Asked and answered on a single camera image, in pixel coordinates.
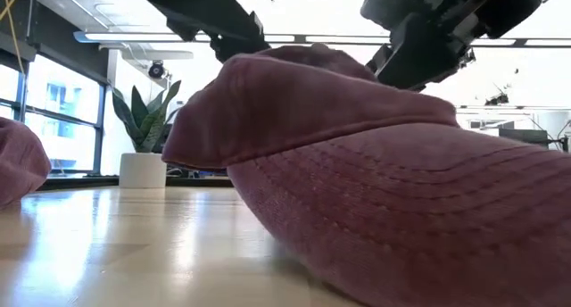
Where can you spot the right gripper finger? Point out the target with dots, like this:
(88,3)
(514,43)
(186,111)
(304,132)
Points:
(428,57)

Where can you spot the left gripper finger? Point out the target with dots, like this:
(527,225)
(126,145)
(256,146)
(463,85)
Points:
(241,48)

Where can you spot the maroon baseball cap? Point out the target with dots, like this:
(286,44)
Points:
(20,164)
(357,186)

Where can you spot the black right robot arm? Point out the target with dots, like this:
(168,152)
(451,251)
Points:
(508,8)

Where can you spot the long ceiling light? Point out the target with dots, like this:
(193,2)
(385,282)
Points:
(134,37)

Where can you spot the distant black monitor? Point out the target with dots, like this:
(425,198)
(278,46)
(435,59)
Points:
(524,136)

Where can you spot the snake plant in white pot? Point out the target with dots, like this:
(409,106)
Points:
(143,168)

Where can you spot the large dark-framed window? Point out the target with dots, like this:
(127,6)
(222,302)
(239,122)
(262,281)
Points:
(62,102)

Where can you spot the white ceiling duct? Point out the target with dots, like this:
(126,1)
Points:
(156,55)

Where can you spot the black round ceiling camera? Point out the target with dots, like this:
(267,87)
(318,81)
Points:
(156,69)

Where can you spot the black aluminium table frame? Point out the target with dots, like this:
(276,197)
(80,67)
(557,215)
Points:
(80,182)

